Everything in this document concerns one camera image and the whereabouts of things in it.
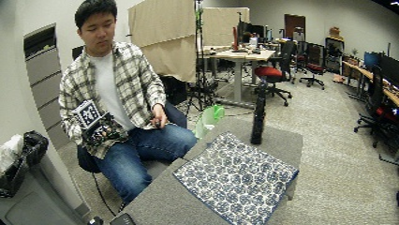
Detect white marker cube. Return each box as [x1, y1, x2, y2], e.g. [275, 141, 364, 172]
[70, 99, 103, 129]

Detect dark blue chair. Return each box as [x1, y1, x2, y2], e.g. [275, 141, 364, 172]
[71, 45, 191, 174]

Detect green and white plastic bag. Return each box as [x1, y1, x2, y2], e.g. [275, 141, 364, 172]
[192, 104, 228, 140]

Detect the person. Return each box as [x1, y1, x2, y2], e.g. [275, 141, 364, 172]
[58, 0, 199, 204]

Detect black tripod stand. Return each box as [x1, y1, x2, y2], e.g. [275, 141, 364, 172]
[186, 0, 217, 113]

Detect tall black bottle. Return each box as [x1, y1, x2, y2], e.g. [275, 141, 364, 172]
[249, 76, 271, 145]

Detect black bag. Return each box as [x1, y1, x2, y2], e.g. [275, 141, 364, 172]
[0, 130, 51, 199]

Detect blue patterned cloth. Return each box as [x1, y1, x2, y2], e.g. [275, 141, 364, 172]
[171, 131, 301, 225]

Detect wooden top desk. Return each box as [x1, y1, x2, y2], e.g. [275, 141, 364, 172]
[204, 48, 277, 110]

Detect beige curtain partition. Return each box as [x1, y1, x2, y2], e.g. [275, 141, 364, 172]
[128, 0, 197, 83]

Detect black flat device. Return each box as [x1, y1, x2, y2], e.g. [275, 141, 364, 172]
[110, 213, 138, 225]

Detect grey cabinet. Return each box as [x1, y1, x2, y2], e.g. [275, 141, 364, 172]
[0, 156, 91, 225]

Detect red seat office chair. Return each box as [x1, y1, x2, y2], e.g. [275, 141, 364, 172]
[299, 41, 328, 91]
[253, 40, 297, 107]

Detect beige partition panel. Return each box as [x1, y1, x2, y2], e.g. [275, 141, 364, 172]
[201, 7, 252, 48]

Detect black computer monitor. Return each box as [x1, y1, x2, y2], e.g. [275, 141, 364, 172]
[236, 20, 268, 45]
[378, 53, 399, 88]

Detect brown door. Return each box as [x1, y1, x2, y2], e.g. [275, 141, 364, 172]
[284, 13, 308, 42]

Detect black framed display cabinet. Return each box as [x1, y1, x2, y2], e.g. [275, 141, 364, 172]
[325, 37, 346, 75]

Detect black office chair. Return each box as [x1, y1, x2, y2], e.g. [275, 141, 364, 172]
[353, 65, 399, 149]

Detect long wooden desk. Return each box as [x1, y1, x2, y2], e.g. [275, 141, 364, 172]
[341, 59, 399, 109]

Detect blue screen monitor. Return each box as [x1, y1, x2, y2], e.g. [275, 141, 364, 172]
[364, 51, 382, 71]

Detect black cable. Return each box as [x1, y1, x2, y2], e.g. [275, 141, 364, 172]
[91, 172, 120, 218]

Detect grey wall drawer unit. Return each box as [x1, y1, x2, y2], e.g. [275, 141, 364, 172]
[23, 22, 72, 150]

